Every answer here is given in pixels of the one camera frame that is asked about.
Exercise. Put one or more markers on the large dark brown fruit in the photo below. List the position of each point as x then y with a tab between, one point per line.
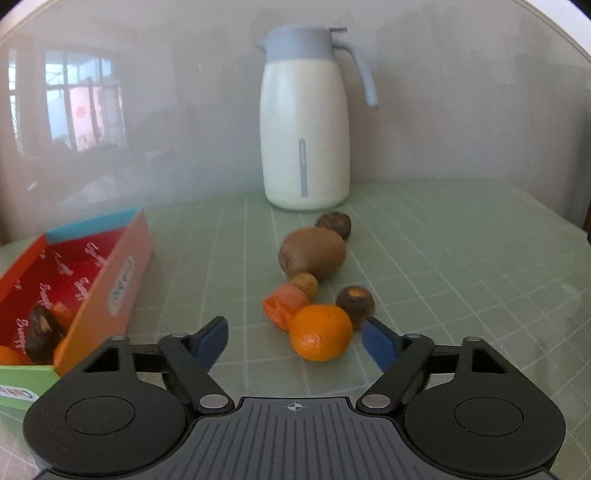
40	334

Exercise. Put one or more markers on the green grid tablecloth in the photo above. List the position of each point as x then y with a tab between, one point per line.
438	254

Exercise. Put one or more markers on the white thermos jug grey lid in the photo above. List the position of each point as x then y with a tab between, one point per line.
304	115

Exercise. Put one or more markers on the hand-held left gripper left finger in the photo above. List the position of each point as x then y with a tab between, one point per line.
212	340

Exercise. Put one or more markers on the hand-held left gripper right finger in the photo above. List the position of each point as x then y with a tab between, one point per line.
378	345

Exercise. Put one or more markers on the large orange-red fruit piece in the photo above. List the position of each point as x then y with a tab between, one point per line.
63	314

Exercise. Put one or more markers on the colourful cardboard box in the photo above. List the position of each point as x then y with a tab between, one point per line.
120	258

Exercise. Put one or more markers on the large brown kiwi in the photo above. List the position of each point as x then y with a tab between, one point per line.
314	251

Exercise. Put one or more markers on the small dark brown fruit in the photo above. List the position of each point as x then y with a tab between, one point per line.
354	303

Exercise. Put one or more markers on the small light brown fruit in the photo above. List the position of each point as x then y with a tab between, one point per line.
304	284

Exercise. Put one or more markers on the dark brown round fruit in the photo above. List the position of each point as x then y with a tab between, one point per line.
334	224

